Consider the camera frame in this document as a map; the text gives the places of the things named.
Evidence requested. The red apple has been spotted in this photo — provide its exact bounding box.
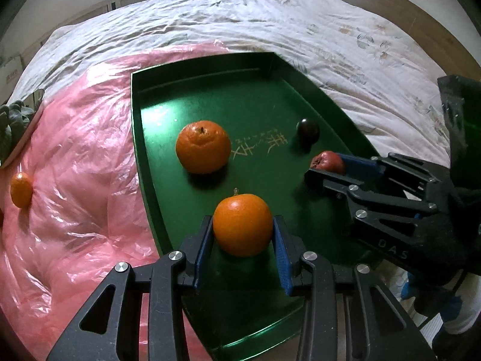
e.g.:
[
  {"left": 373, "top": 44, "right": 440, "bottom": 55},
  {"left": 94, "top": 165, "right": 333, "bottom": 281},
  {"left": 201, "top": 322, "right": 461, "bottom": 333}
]
[{"left": 310, "top": 151, "right": 344, "bottom": 174}]

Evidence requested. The dark plum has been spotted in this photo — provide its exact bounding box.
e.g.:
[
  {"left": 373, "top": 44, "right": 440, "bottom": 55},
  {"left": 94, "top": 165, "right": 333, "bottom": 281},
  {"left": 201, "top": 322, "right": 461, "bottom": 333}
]
[{"left": 296, "top": 118, "right": 320, "bottom": 147}]

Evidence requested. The smooth orange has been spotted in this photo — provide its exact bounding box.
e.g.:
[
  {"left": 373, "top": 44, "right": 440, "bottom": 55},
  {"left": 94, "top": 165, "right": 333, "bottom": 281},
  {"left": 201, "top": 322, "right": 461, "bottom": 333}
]
[{"left": 212, "top": 193, "right": 273, "bottom": 258}]

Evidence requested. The large orange with stem dimple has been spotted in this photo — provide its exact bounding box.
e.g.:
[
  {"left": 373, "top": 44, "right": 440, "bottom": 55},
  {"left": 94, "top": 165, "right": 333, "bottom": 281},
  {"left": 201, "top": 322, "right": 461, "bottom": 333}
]
[{"left": 175, "top": 121, "right": 231, "bottom": 174}]

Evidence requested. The white floral bed quilt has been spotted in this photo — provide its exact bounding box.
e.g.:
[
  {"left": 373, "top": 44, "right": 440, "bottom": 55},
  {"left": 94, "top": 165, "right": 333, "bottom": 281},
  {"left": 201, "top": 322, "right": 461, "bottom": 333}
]
[{"left": 12, "top": 0, "right": 450, "bottom": 165}]

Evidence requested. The pink plastic sheet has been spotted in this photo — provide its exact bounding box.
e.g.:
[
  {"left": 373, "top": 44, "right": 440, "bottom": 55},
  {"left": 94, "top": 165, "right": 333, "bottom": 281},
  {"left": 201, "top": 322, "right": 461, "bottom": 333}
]
[{"left": 1, "top": 43, "right": 225, "bottom": 360}]

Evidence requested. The green rectangular tray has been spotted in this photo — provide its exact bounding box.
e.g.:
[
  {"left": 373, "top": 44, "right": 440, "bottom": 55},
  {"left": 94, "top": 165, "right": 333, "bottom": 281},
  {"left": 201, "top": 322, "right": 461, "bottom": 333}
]
[{"left": 131, "top": 52, "right": 376, "bottom": 360}]

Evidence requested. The wooden headboard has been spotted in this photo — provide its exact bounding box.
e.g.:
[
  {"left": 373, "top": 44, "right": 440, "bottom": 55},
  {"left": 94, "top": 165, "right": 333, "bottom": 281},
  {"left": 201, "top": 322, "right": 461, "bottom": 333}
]
[{"left": 343, "top": 0, "right": 480, "bottom": 81}]

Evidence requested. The white blue rimmed plate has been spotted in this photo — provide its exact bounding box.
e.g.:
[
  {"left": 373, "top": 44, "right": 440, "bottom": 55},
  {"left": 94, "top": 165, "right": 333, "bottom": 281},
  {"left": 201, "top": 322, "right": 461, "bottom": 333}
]
[{"left": 1, "top": 89, "right": 45, "bottom": 168}]

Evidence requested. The green leafy vegetable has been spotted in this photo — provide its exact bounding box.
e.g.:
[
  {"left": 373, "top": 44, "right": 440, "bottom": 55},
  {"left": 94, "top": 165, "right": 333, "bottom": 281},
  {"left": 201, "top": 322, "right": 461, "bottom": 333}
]
[{"left": 0, "top": 100, "right": 36, "bottom": 165}]

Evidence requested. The white cardboard box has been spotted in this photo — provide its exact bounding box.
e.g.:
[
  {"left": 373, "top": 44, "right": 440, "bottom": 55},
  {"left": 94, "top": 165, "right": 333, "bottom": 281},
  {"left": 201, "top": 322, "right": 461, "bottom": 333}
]
[{"left": 0, "top": 55, "right": 24, "bottom": 103}]

